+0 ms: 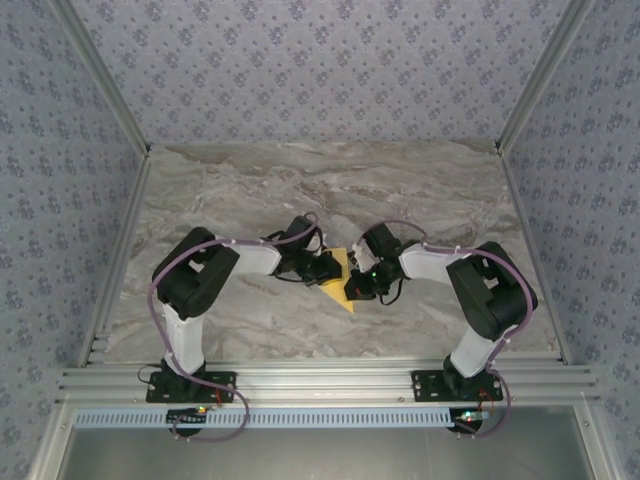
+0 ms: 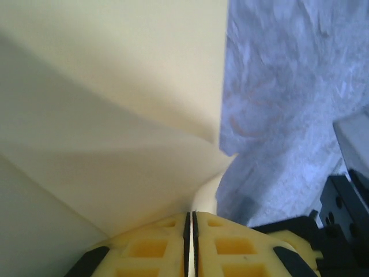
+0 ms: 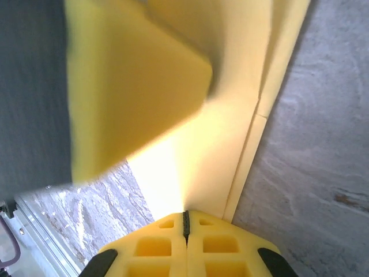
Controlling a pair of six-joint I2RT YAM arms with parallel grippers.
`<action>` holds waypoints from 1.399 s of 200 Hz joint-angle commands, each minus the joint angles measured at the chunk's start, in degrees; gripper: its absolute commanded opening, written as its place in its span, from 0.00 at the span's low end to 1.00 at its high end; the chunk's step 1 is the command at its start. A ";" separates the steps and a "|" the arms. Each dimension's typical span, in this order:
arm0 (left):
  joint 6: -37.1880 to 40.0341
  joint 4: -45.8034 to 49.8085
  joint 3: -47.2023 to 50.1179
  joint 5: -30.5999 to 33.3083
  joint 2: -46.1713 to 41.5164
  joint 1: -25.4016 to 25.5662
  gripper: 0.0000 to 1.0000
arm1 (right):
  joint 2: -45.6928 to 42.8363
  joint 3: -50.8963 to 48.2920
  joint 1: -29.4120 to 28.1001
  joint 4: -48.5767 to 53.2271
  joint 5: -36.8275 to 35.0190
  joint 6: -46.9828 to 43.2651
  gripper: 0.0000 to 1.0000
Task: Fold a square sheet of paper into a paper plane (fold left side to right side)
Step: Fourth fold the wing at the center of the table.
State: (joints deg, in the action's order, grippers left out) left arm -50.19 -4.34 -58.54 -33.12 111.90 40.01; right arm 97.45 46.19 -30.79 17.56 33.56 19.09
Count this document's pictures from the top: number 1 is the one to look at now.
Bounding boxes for aluminium side rail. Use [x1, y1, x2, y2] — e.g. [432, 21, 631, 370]
[498, 149, 574, 365]
[77, 152, 152, 369]

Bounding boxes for grey slotted cable duct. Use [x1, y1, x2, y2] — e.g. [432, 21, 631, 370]
[73, 407, 457, 430]

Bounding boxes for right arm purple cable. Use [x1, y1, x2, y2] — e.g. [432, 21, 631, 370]
[360, 219, 539, 439]

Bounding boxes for right aluminium side rail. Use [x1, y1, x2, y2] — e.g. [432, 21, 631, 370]
[498, 149, 574, 365]

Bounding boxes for right gripper thin black cable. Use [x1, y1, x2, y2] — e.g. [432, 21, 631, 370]
[377, 277, 405, 307]

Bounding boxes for left aluminium frame post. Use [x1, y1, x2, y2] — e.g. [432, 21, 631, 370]
[48, 0, 153, 159]

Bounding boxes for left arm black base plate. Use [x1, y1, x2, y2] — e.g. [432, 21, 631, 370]
[145, 370, 238, 404]

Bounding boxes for right small controller board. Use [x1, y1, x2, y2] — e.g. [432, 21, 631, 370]
[448, 408, 490, 434]

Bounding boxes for left aluminium side rail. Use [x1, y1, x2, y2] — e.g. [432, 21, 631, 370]
[77, 152, 152, 369]

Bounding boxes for grey metal sheet panel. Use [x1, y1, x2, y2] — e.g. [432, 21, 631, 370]
[29, 403, 621, 480]

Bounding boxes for small controller board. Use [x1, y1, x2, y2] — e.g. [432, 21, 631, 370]
[448, 408, 490, 434]
[166, 407, 209, 428]

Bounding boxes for aluminium frame post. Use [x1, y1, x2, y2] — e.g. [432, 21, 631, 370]
[493, 0, 599, 156]
[48, 0, 153, 159]

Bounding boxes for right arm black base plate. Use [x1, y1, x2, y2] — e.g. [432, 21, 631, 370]
[410, 369, 503, 403]

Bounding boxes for aluminium mounting beam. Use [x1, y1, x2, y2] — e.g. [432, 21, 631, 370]
[55, 363, 601, 404]

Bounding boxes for right aluminium frame post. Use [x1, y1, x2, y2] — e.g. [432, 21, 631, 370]
[493, 0, 599, 156]

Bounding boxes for left small controller board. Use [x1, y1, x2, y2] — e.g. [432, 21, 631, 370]
[166, 407, 209, 428]

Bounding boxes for yellow paper sheet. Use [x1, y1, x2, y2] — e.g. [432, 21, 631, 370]
[319, 247, 357, 315]

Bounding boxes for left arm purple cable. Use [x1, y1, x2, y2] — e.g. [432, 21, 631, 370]
[147, 212, 321, 444]

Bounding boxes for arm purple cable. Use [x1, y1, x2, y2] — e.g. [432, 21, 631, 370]
[147, 212, 321, 444]
[360, 219, 539, 439]

